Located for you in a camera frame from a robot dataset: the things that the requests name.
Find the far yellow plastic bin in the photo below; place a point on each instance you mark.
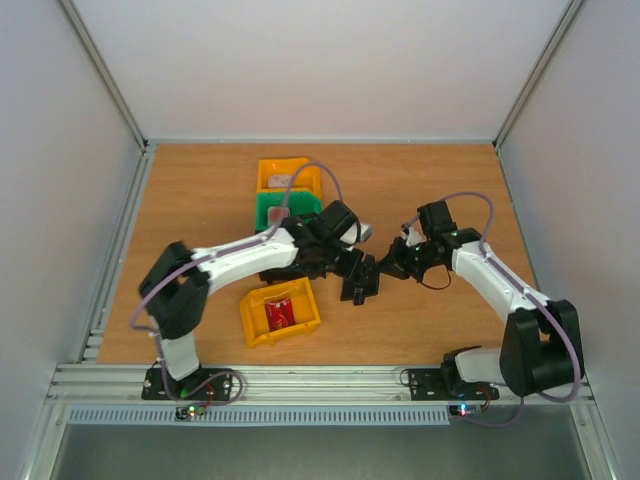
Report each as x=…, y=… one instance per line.
x=308, y=180

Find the white red-circle cards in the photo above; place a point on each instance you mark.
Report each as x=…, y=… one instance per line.
x=276, y=214

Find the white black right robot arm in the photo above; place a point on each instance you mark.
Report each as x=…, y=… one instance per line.
x=541, y=349

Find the green plastic bin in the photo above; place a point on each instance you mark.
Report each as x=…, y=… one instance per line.
x=298, y=203

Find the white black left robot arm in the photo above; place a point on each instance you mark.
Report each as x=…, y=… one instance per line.
x=175, y=291

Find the near yellow plastic bin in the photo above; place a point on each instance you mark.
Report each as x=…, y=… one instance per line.
x=252, y=312

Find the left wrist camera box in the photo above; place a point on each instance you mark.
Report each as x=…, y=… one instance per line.
x=358, y=233

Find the black plastic bin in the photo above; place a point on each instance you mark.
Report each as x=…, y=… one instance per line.
x=291, y=272

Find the yellow plastic bin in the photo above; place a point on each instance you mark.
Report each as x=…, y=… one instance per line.
x=308, y=180
x=252, y=312

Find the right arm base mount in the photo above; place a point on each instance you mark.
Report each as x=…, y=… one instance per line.
x=427, y=384

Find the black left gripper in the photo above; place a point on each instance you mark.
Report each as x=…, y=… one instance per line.
x=349, y=272

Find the red card in bin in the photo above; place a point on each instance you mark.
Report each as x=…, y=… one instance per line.
x=279, y=314

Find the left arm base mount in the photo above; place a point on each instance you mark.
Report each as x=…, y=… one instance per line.
x=212, y=384

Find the slotted grey cable duct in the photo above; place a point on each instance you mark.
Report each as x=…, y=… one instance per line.
x=261, y=416

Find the aluminium front rail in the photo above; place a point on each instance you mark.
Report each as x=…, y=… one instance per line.
x=263, y=385

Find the beige patterned cards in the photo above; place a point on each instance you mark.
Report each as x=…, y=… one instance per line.
x=277, y=181

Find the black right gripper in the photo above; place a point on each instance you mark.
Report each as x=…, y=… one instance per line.
x=403, y=260

